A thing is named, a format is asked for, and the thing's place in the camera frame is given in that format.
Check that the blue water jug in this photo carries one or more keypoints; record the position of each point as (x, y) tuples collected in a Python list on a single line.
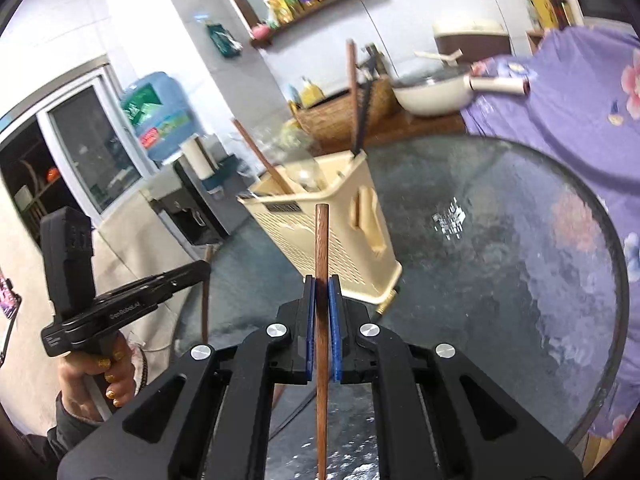
[(161, 115)]

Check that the white frying pan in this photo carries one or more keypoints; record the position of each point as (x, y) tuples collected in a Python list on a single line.
[(450, 89)]

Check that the paper towel roll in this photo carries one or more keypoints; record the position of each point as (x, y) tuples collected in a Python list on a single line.
[(196, 154)]

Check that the yellow soap dispenser bottle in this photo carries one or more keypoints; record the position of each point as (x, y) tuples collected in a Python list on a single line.
[(310, 94)]

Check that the left hand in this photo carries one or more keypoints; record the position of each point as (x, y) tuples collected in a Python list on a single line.
[(92, 385)]

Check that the black gold-tipped chopstick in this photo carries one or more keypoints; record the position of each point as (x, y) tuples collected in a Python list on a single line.
[(383, 306)]

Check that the brown wooden chopstick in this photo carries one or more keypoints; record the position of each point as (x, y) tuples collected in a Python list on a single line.
[(208, 257), (353, 89), (273, 172)]

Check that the clear plastic bag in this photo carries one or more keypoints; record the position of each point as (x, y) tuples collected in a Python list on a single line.
[(286, 146)]

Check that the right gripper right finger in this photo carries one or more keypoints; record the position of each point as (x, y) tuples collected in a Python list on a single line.
[(437, 415)]

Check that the purple floral cloth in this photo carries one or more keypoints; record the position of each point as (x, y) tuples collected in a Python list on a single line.
[(582, 116)]

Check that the woven wicker basket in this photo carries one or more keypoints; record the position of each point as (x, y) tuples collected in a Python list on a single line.
[(332, 119)]

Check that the wooden side table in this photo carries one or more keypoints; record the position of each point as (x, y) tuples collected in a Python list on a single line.
[(396, 127)]

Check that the reddish brown chopstick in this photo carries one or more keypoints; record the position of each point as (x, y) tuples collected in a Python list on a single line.
[(321, 333)]

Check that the water dispenser machine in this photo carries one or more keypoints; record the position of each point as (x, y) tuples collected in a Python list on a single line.
[(198, 212)]

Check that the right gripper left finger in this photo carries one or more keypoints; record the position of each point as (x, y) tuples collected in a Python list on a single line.
[(207, 416)]

